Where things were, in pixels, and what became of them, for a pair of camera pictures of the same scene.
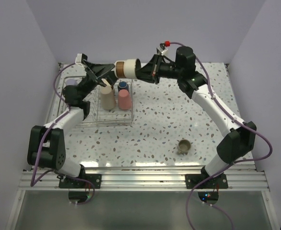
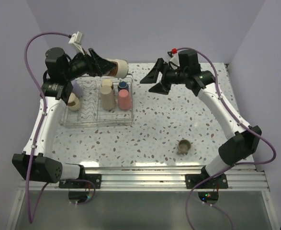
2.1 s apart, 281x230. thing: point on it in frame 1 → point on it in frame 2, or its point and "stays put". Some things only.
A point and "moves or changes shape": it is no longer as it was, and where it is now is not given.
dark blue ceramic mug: x=123 y=85 stays put
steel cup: x=127 y=69 moves or changes shape
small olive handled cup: x=184 y=146 stays put
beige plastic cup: x=107 y=97 stays put
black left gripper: x=110 y=76 → x=97 y=66
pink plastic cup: x=124 y=101 stays put
